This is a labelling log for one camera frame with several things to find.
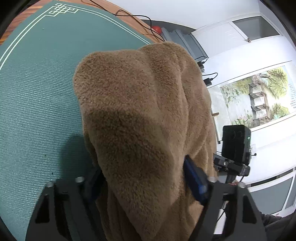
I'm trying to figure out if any brown fleece sweater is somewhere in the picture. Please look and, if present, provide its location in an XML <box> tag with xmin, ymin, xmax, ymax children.
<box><xmin>73</xmin><ymin>42</ymin><xmax>216</xmax><ymax>240</ymax></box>

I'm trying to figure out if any person's right hand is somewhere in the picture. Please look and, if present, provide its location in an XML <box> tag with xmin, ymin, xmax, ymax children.
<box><xmin>229</xmin><ymin>182</ymin><xmax>239</xmax><ymax>186</ymax></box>

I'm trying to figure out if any hanging scroll painting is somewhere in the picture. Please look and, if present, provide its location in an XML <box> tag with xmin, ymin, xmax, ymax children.
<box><xmin>209</xmin><ymin>61</ymin><xmax>295</xmax><ymax>141</ymax></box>

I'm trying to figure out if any black power adapter near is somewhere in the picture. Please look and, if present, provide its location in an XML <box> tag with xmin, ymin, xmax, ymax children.
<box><xmin>203</xmin><ymin>78</ymin><xmax>213</xmax><ymax>86</ymax></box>

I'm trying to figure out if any black power adapter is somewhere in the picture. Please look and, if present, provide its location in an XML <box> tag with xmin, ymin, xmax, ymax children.
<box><xmin>203</xmin><ymin>78</ymin><xmax>213</xmax><ymax>86</ymax></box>
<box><xmin>197</xmin><ymin>61</ymin><xmax>204</xmax><ymax>70</ymax></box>

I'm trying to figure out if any black power adapter far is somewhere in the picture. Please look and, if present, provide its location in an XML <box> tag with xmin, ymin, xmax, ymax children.
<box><xmin>197</xmin><ymin>61</ymin><xmax>204</xmax><ymax>70</ymax></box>

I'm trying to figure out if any red ball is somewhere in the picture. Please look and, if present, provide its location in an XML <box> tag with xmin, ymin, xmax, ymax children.
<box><xmin>152</xmin><ymin>26</ymin><xmax>162</xmax><ymax>35</ymax></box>

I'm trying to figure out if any green table mat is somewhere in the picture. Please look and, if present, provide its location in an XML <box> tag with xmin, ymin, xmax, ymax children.
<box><xmin>0</xmin><ymin>1</ymin><xmax>151</xmax><ymax>240</ymax></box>

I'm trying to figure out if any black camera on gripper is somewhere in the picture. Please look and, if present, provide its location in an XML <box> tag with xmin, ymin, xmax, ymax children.
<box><xmin>222</xmin><ymin>125</ymin><xmax>251</xmax><ymax>166</ymax></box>

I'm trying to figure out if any black cable on table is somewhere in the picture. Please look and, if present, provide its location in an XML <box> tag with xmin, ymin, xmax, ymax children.
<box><xmin>87</xmin><ymin>0</ymin><xmax>165</xmax><ymax>43</ymax></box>

